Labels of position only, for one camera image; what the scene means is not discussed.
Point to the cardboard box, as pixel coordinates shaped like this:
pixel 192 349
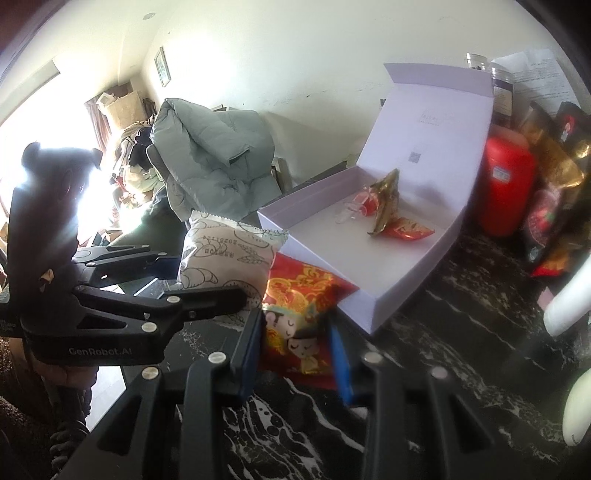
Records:
pixel 122 108

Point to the grey-green down jacket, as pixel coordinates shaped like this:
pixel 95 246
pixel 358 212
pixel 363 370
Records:
pixel 207 147

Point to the clear lidded jar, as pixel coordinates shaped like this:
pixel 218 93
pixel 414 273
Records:
pixel 478 62

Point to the dark snack jar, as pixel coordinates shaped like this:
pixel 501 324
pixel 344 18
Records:
pixel 503 97

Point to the framed wall picture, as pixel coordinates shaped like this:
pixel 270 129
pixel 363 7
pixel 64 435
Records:
pixel 161 67

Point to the white plastic tube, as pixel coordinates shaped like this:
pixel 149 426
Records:
pixel 570 300

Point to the white printed paper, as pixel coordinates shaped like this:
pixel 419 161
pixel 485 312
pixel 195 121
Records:
pixel 540 74

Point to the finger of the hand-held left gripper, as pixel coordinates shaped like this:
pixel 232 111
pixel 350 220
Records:
pixel 194 304
pixel 138 265

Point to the clear plastic bag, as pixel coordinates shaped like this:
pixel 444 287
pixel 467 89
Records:
pixel 344 213

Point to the red plastic canister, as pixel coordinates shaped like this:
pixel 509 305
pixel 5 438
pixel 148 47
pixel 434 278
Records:
pixel 505 184

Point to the gold red cereal bag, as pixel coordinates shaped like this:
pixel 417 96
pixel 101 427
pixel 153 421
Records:
pixel 387 203

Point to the red cartoon snack packet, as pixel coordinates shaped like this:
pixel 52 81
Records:
pixel 300 300

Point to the pile of clothes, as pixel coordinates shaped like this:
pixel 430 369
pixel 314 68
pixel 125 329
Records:
pixel 134 166

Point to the white bread packet croissant print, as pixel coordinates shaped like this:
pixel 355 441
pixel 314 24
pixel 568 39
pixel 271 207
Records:
pixel 226 258

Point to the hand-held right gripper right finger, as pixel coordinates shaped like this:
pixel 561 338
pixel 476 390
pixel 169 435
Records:
pixel 341 364

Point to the white gift box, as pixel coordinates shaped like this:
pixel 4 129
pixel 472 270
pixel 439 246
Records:
pixel 438 115

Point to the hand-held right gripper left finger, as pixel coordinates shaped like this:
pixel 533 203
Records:
pixel 247 355

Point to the person's left hand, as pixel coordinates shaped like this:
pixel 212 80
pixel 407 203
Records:
pixel 67 377

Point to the black gold oat bag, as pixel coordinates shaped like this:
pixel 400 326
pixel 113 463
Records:
pixel 554 198

